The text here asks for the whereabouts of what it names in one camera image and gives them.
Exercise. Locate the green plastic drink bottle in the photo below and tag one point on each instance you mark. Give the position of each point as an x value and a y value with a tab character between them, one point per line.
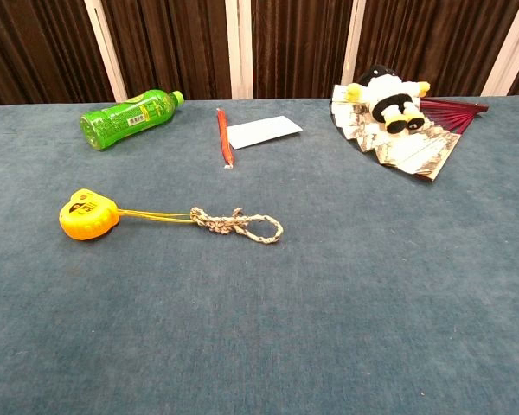
121	119

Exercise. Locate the dark brown curtain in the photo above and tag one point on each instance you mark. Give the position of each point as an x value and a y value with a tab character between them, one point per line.
173	47

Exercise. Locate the white frame post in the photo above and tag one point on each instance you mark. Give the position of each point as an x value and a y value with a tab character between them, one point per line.
239	47
508	47
352	43
108	56

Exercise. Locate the white rectangular card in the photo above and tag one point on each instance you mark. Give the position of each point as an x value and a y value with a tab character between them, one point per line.
264	130

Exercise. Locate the blue table cloth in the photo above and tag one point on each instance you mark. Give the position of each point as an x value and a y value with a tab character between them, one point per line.
259	324

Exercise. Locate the printed paper folding fan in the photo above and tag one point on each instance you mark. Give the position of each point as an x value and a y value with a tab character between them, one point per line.
415	151

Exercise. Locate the black and white plush toy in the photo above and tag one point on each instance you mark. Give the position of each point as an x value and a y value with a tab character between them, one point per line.
389	93

